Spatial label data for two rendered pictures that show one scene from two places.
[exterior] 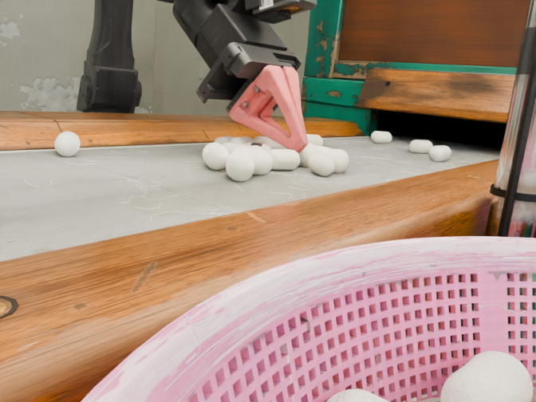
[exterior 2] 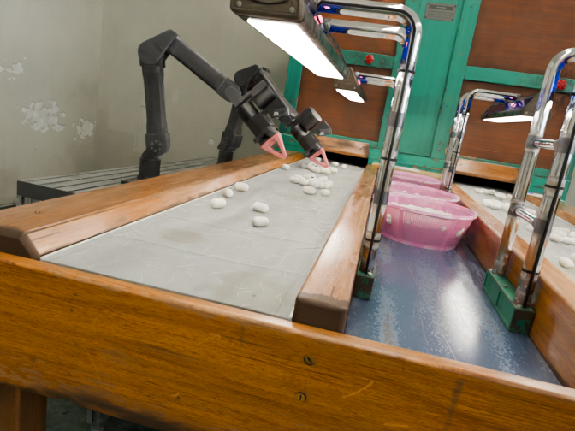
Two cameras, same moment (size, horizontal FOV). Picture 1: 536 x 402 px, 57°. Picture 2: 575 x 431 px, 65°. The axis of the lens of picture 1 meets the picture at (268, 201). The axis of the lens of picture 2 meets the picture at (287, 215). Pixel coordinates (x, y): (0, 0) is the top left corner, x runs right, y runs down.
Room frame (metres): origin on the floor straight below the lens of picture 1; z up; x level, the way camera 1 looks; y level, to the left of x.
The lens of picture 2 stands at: (-1.08, 0.92, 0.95)
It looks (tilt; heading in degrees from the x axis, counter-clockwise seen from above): 13 degrees down; 333
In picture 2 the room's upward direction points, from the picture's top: 9 degrees clockwise
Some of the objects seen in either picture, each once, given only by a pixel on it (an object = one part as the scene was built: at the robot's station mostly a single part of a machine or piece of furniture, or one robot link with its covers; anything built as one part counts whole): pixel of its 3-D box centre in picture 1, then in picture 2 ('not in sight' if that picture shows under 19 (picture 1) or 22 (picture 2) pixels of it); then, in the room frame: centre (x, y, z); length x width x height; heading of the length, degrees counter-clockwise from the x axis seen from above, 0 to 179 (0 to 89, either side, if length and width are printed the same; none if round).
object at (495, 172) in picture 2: not in sight; (485, 170); (0.39, -0.81, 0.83); 0.30 x 0.06 x 0.07; 52
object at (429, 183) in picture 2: not in sight; (407, 186); (0.38, -0.38, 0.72); 0.27 x 0.27 x 0.10
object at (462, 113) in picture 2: not in sight; (476, 155); (0.12, -0.43, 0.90); 0.20 x 0.19 x 0.45; 142
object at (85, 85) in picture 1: (109, 96); (228, 144); (0.81, 0.27, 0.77); 0.09 x 0.06 x 0.06; 126
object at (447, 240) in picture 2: not in sight; (419, 221); (-0.19, 0.06, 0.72); 0.27 x 0.27 x 0.10
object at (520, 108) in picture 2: not in sight; (511, 109); (0.07, -0.49, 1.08); 0.62 x 0.08 x 0.07; 142
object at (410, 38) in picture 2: not in sight; (341, 149); (-0.40, 0.48, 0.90); 0.20 x 0.19 x 0.45; 142
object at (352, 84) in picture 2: not in sight; (353, 86); (0.42, -0.05, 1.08); 0.62 x 0.08 x 0.07; 142
